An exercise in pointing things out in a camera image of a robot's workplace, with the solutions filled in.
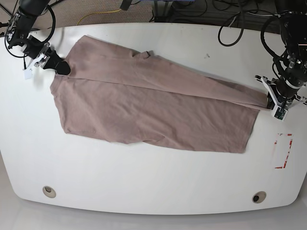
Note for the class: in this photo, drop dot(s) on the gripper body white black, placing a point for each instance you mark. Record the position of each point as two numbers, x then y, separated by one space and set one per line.
284 95
35 55

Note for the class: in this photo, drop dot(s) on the mauve brown T-shirt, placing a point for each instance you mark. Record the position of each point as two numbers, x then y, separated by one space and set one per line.
117 94

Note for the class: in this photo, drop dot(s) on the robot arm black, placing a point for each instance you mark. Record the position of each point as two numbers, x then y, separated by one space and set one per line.
20 44
290 67

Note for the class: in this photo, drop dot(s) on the red tape rectangle marker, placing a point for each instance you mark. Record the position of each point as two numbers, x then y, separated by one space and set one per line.
281 150

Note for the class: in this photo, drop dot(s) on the right table cable grommet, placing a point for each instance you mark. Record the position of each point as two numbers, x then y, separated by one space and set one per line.
259 197

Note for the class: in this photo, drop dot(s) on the table cable grommet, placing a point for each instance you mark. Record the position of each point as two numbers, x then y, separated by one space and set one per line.
49 192
259 197

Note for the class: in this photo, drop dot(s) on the left table cable grommet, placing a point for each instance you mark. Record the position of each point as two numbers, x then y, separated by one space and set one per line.
49 192

